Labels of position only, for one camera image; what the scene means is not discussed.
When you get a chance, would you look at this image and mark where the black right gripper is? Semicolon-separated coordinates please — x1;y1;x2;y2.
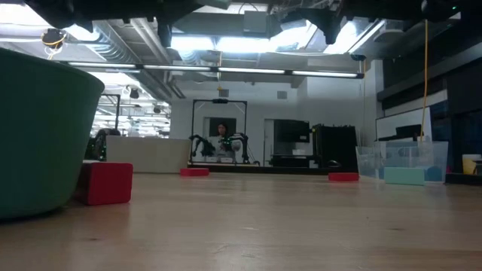
270;0;351;45

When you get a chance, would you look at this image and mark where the yellow hanging cable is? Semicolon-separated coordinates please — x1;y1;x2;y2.
419;18;430;142

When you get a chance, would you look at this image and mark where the ceiling cable reel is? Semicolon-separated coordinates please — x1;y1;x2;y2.
41;28;69;50

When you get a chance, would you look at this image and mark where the dark background robot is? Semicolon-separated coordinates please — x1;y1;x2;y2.
85;127;121;162

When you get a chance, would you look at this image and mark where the black cabinet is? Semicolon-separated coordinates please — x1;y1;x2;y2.
312;123;358;169

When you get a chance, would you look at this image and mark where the large teal bowl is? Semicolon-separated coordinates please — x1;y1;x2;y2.
0;47;105;221

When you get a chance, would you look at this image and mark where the ceiling light strip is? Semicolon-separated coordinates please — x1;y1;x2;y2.
67;61;365;79

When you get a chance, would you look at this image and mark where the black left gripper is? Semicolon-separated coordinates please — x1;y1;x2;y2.
150;0;231;48

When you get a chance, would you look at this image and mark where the light teal rectangular block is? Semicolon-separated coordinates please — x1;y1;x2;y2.
383;166;426;186

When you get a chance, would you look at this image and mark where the thick red block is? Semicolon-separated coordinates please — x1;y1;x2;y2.
75;162;134;206

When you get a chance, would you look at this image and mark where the black monitor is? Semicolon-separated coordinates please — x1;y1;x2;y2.
273;119;311;144

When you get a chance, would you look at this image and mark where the clear plastic bin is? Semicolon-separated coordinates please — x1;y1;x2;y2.
355;140;450;185

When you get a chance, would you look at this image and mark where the person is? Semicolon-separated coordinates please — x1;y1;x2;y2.
209;122;242;159

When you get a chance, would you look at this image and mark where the distant black gantry frame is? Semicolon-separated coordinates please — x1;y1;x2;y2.
191;99;249;166

